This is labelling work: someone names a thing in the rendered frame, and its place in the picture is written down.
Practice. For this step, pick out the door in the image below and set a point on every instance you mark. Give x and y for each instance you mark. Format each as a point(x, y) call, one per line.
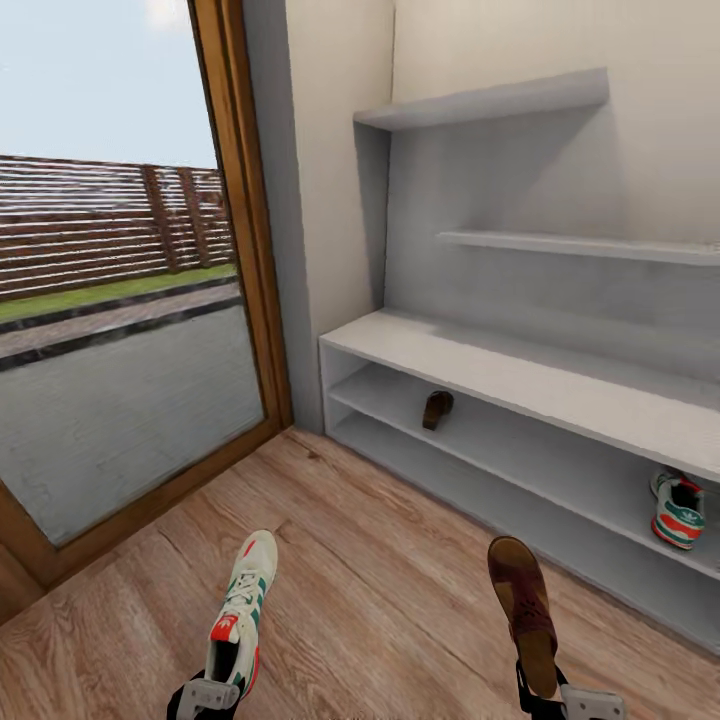
point(141, 345)

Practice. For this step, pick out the gym shoe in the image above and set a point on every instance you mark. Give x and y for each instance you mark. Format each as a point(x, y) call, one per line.
point(680, 513)
point(233, 643)

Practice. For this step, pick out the sandal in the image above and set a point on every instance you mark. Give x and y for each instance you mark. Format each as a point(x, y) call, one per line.
point(519, 584)
point(437, 405)

